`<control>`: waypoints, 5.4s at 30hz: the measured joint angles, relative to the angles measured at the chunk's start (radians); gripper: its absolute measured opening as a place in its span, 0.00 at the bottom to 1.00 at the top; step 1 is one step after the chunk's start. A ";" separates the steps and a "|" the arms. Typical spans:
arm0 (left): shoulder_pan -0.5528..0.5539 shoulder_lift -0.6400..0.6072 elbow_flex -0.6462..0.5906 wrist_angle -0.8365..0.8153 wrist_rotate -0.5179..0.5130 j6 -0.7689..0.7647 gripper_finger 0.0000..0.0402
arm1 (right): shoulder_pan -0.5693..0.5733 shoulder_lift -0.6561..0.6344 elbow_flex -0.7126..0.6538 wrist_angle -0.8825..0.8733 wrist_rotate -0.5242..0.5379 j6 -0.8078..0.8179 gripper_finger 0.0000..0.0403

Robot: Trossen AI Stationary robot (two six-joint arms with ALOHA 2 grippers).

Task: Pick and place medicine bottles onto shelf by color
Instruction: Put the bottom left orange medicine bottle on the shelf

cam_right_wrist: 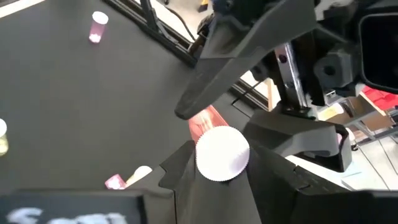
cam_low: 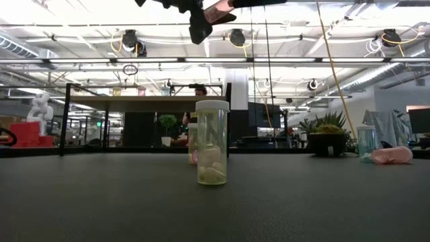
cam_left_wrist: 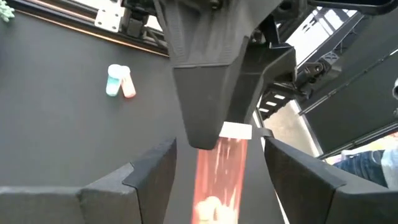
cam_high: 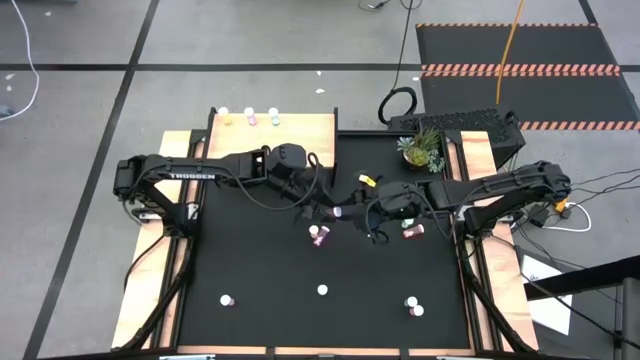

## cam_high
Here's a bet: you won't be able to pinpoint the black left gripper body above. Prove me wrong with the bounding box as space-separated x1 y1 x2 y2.
297 192 329 225

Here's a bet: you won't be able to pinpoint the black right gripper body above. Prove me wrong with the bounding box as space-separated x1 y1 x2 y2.
360 187 396 229

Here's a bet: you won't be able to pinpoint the succulent plant in dark pot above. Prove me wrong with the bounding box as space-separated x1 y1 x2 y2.
396 125 447 175

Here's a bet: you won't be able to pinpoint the black table mat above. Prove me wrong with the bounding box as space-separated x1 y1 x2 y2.
175 130 472 351

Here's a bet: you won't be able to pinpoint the black power adapter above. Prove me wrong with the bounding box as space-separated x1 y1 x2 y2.
528 203 551 229

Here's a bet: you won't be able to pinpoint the white paper sheet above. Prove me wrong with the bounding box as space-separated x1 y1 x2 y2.
518 253 575 337

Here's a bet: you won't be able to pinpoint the black floor mat orange stripes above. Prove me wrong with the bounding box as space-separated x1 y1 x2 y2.
414 22 640 132

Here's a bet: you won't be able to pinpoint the black desk bar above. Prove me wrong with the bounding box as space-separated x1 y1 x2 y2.
523 253 640 302

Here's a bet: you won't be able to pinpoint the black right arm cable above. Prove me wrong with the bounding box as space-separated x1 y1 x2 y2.
363 192 454 247

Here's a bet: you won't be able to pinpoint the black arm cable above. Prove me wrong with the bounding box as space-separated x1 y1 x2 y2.
214 151 322 212
363 192 454 247

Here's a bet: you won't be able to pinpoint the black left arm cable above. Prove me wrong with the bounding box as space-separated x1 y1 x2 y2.
214 151 322 212

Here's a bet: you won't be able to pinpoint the black hanging cable with coil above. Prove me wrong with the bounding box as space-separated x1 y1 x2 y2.
376 0 420 127

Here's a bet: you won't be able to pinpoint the tangled floor cables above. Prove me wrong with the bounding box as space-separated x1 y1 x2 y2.
356 0 425 12

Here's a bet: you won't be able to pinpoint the orange hanging cable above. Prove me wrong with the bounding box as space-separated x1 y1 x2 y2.
494 0 527 106

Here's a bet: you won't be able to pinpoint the white looped cable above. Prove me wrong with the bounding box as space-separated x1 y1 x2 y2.
541 200 594 234

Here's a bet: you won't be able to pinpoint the thin black cables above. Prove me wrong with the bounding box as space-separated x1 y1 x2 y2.
568 167 640 197

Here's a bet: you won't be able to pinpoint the white floor cable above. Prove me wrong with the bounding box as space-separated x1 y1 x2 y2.
0 0 41 124

